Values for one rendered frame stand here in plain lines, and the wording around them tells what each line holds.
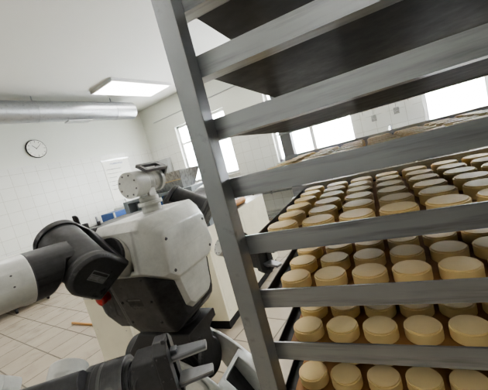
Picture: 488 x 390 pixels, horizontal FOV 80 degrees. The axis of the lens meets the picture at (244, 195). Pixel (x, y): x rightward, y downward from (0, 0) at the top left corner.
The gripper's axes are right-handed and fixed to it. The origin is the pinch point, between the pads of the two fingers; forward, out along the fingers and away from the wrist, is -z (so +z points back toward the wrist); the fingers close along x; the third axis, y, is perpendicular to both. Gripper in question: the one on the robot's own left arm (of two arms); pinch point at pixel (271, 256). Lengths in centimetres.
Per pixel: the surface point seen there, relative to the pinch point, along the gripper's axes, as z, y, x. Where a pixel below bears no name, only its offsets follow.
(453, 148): -59, -17, 27
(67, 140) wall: 571, 29, 152
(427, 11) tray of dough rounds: -55, -5, 45
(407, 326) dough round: -50, -16, 2
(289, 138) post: -14.0, 5.8, 34.3
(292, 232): -42, -27, 20
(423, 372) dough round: -50, -15, -6
